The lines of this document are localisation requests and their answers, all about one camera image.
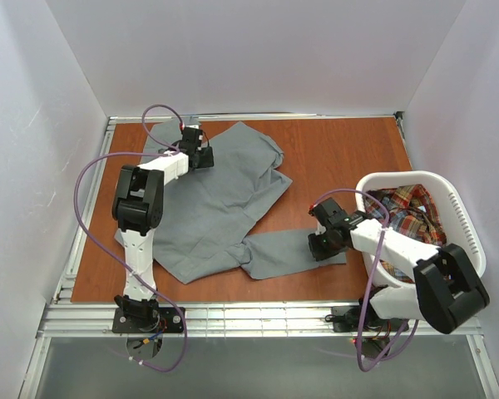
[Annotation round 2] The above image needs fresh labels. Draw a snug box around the aluminium frame rail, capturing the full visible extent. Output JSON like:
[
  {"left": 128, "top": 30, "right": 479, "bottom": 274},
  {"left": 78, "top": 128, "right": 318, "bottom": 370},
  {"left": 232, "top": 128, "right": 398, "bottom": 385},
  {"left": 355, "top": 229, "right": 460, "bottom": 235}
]
[
  {"left": 37, "top": 302, "right": 353, "bottom": 338},
  {"left": 51, "top": 117, "right": 116, "bottom": 304}
]

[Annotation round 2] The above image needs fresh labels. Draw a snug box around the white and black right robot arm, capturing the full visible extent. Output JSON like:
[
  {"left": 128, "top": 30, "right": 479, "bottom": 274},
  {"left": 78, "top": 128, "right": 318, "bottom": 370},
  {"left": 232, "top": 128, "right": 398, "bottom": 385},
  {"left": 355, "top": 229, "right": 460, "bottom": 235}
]
[{"left": 308, "top": 198, "right": 490, "bottom": 334}]

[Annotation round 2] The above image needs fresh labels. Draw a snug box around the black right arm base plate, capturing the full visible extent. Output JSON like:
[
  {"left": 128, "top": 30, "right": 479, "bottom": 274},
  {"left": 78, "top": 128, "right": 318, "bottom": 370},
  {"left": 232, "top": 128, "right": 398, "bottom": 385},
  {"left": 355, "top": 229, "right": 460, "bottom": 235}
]
[{"left": 324, "top": 304, "right": 403, "bottom": 333}]

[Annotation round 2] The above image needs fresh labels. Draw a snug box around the grey long sleeve shirt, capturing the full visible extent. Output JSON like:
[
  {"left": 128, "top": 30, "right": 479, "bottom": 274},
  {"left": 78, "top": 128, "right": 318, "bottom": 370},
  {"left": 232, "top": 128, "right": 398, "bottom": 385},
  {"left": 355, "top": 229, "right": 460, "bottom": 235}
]
[{"left": 114, "top": 120, "right": 347, "bottom": 285}]

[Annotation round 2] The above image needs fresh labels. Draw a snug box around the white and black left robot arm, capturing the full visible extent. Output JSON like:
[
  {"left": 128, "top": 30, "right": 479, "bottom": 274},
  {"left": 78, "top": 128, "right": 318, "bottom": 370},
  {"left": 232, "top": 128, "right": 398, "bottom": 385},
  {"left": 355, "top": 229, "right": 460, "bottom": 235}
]
[{"left": 112, "top": 126, "right": 214, "bottom": 323}]

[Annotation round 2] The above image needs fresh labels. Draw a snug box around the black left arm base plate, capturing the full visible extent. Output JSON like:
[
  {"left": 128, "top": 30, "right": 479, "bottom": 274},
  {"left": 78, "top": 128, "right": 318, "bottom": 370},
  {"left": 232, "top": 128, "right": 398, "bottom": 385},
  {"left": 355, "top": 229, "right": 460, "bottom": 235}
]
[{"left": 111, "top": 295, "right": 184, "bottom": 333}]

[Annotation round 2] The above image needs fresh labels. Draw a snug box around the white plastic laundry basket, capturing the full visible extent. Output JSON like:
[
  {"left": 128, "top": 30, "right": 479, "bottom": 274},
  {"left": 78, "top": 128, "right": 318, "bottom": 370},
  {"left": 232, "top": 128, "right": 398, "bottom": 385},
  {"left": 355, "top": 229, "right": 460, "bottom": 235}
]
[{"left": 356, "top": 171, "right": 486, "bottom": 276}]

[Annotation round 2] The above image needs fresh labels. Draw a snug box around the aluminium left frame rail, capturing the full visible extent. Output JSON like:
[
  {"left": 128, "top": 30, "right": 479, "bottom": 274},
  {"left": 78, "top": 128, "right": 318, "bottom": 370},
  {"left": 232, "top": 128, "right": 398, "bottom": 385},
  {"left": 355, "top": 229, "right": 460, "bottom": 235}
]
[{"left": 51, "top": 117, "right": 116, "bottom": 304}]

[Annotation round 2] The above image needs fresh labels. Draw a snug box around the red plaid shirt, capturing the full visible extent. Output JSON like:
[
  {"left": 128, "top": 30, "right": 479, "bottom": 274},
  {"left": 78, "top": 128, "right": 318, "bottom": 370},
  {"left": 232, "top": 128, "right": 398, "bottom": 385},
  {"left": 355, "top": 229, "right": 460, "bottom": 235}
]
[{"left": 363, "top": 182, "right": 448, "bottom": 286}]

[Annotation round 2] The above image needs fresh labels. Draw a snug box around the aluminium front frame rail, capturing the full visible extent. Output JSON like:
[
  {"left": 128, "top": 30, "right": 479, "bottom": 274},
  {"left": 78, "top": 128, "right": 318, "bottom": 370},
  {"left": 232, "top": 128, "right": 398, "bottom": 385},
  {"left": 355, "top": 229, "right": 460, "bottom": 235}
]
[{"left": 37, "top": 302, "right": 353, "bottom": 338}]

